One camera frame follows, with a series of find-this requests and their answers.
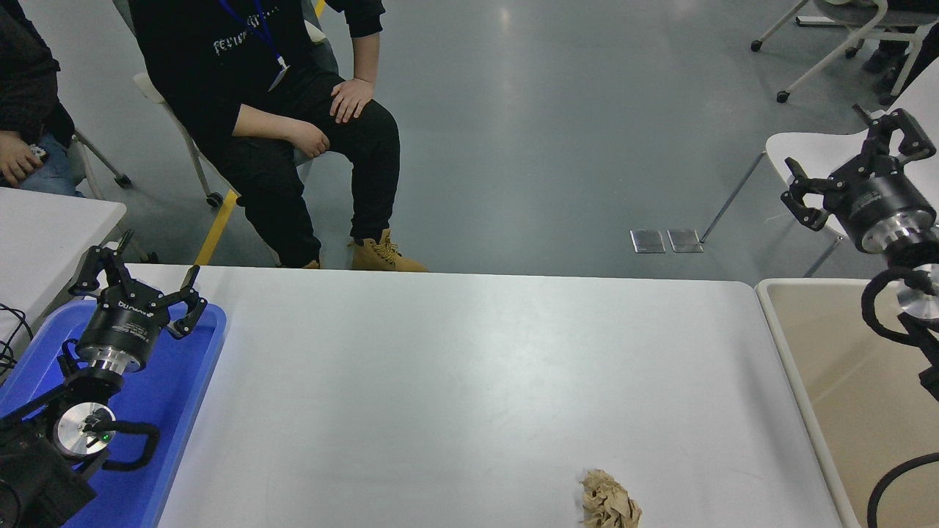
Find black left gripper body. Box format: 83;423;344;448
76;290;172;367

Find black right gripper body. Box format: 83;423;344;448
826;157;937;238

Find tan paper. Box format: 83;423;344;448
580;469;643;528

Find person's hand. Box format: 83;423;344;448
0;131;46;186

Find person's right hand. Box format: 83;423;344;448
288;121;332;159

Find person's left hand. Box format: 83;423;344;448
329;77;376;124

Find white moulded plastic chair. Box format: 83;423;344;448
701;70;939;278

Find white side table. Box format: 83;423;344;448
0;186;128;345

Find blue plastic tray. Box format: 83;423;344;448
0;299;227;528

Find person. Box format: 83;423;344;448
0;0;80;197
126;0;429;274
862;0;939;103

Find grey-legged chair with casters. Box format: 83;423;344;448
70;131;161;265

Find white-framed wheeled office chair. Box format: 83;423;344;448
750;0;929;105

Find large pale bin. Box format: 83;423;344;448
756;277;939;528

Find grey padded chair, white armrests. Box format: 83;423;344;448
112;0;340;208

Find thin black cable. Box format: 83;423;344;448
0;303;34;382

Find blue lanyard with badge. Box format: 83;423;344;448
219;0;291;92

